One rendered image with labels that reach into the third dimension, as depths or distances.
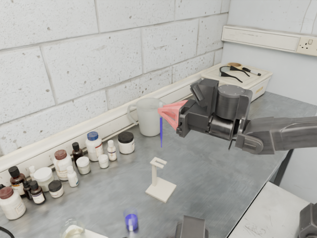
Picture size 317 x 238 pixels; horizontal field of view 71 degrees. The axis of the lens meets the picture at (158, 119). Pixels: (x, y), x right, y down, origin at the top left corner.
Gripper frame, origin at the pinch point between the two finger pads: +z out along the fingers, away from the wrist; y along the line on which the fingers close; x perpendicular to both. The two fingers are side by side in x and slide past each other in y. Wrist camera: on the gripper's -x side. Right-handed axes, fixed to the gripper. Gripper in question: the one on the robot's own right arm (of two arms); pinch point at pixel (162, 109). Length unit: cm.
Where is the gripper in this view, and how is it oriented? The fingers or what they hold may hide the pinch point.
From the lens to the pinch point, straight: 60.8
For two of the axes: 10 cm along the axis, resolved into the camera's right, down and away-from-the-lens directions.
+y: -5.1, 4.5, -7.3
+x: 0.1, 8.5, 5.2
